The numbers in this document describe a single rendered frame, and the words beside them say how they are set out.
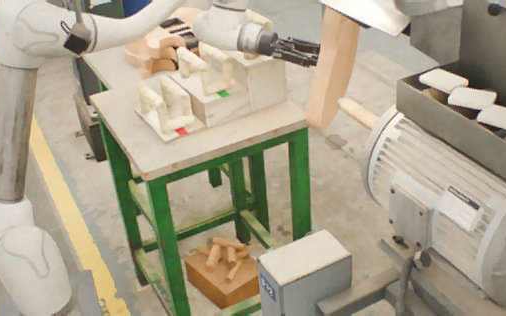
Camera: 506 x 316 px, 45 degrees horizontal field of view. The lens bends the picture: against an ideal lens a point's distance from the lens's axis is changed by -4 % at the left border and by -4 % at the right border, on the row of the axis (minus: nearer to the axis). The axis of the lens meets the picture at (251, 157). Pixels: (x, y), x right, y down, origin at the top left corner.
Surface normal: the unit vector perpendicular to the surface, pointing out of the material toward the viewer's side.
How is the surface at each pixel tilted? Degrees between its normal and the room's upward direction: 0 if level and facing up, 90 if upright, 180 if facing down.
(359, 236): 0
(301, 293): 90
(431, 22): 90
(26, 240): 6
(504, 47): 90
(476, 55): 90
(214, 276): 0
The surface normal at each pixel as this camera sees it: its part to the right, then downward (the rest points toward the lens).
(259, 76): 0.50, 0.43
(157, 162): -0.08, -0.84
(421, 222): -0.88, 0.31
